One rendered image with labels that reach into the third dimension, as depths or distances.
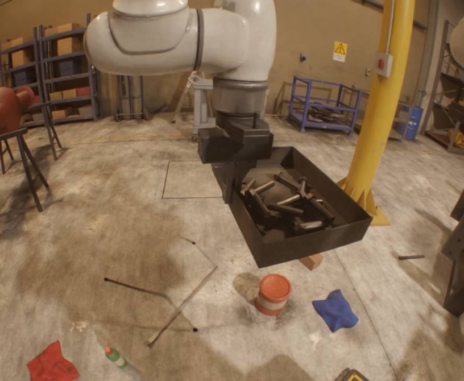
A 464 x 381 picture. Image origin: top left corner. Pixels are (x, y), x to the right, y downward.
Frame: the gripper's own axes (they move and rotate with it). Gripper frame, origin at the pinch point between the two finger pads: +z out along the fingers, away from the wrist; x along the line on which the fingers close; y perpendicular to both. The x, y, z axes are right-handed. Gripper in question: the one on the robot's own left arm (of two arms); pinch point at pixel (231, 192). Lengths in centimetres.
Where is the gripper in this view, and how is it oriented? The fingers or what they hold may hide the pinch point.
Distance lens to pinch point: 49.8
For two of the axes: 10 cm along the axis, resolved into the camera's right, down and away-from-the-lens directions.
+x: -9.5, 1.1, -2.8
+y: -2.9, -5.4, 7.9
